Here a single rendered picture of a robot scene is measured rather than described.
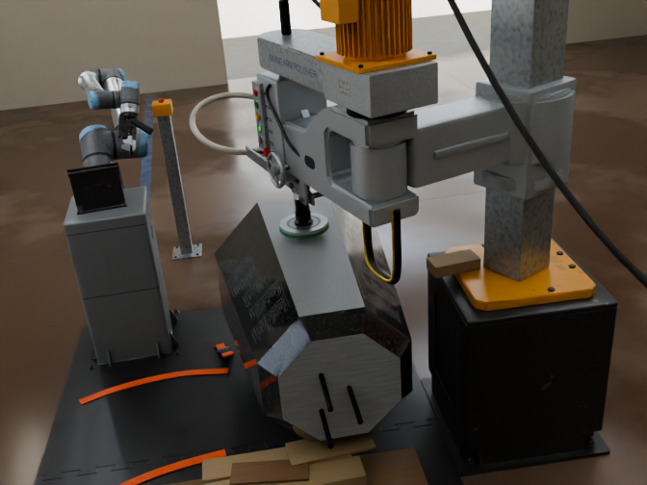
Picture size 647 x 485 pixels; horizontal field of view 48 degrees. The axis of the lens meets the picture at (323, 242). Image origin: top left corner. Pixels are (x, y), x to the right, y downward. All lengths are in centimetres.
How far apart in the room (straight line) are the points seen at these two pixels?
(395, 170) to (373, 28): 47
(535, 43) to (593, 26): 859
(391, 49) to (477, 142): 51
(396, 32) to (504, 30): 56
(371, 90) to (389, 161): 30
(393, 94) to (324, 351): 95
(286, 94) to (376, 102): 74
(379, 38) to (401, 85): 15
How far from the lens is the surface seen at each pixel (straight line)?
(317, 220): 322
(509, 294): 292
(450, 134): 253
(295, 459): 295
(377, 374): 274
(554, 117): 273
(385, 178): 242
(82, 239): 381
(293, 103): 292
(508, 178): 280
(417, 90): 230
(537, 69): 272
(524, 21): 268
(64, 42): 977
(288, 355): 265
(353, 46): 229
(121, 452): 355
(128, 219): 375
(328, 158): 263
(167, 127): 484
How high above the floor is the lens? 226
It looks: 26 degrees down
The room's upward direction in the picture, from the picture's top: 4 degrees counter-clockwise
